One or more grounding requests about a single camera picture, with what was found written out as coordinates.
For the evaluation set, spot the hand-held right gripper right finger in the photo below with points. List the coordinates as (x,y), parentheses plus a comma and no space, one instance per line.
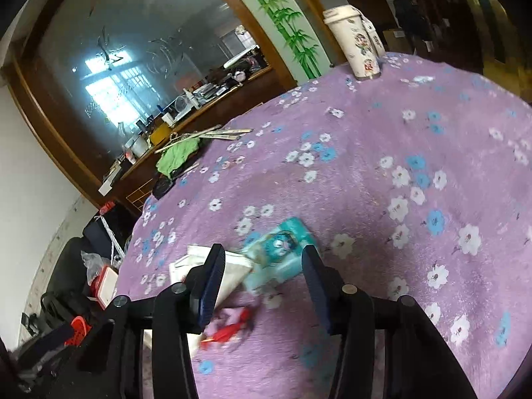
(318,295)

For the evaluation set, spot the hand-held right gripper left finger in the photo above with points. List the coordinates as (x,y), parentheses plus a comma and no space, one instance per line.
(210,291)

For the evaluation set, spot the teal tissue pack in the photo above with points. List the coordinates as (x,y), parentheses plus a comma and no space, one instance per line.
(278,253)

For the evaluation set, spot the crumpled white paper wrapper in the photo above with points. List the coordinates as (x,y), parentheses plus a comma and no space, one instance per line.
(235,272)

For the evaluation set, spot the red plastic wrapper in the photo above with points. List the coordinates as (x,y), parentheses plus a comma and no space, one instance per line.
(226,332)

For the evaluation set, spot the purple floral tablecloth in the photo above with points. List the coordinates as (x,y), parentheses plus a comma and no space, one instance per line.
(374,216)

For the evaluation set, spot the red container with white lid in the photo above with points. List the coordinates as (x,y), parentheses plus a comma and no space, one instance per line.
(107,284)

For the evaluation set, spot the black pouch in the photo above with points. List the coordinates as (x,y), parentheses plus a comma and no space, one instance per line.
(164,187)

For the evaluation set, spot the clear plastic bag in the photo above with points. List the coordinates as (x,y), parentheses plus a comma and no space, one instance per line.
(91,264)

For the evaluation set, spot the wooden counter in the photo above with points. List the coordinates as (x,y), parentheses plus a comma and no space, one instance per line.
(137,183)

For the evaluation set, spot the red plastic basket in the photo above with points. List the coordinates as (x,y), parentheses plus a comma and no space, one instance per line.
(79,330)

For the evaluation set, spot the green cloth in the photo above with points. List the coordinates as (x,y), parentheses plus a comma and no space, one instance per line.
(178,156)

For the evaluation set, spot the pale wooden sticks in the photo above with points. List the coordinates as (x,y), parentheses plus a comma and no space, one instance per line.
(216,133)

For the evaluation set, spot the white tub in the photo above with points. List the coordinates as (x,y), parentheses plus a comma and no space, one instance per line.
(139,145)

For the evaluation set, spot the yellow box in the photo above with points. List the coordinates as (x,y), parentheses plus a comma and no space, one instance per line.
(160,136)

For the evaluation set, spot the white floral cup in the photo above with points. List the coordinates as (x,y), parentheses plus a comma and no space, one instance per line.
(359,45)

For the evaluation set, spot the bamboo wall painting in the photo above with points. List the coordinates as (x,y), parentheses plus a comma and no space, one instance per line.
(286,20)

